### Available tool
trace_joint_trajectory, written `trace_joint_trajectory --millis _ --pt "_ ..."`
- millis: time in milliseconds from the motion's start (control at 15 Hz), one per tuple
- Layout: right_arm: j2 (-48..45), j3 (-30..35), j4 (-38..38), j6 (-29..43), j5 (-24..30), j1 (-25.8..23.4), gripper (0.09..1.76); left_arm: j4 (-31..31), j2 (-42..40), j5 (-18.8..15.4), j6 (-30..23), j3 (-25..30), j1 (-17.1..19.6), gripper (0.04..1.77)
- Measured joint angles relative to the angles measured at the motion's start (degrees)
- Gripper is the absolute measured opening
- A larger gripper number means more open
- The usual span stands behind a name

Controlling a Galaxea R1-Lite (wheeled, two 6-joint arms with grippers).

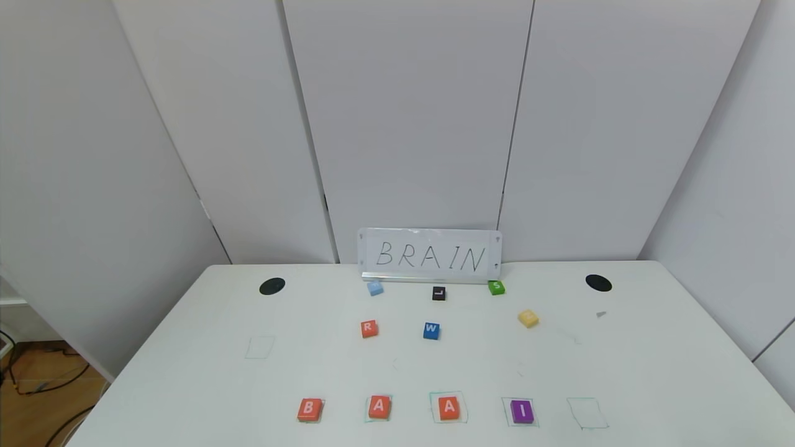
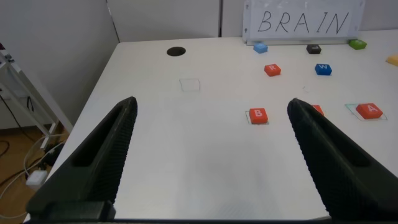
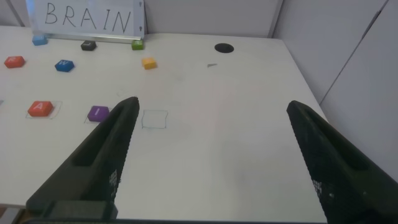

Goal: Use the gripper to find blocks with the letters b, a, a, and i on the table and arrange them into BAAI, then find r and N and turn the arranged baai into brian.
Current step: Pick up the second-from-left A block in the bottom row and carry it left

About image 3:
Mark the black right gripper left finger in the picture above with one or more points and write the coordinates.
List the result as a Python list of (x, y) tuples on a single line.
[(93, 171)]

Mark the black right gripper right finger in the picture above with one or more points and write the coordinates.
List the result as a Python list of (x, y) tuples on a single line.
[(342, 174)]

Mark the yellow N letter block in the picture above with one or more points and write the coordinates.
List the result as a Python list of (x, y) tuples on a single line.
[(149, 63)]

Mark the orange R letter block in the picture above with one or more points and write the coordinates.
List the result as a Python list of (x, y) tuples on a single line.
[(14, 62)]

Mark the purple I letter block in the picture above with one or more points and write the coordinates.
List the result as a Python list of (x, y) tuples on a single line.
[(97, 114)]

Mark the orange A letter block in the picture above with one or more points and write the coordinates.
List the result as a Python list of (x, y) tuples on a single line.
[(40, 109)]

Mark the blue W letter block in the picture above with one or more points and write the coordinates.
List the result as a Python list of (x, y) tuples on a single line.
[(64, 66)]

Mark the black L letter block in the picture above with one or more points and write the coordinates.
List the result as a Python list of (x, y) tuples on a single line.
[(88, 45)]

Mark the green S letter block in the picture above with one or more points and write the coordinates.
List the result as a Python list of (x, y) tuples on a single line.
[(137, 45)]

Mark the light blue letter block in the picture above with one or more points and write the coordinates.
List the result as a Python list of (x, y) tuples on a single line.
[(39, 40)]

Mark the white BRAIN sign board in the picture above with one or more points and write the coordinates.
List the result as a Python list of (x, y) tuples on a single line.
[(87, 18)]

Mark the black round table grommet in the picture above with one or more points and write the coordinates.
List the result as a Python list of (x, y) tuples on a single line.
[(224, 48)]

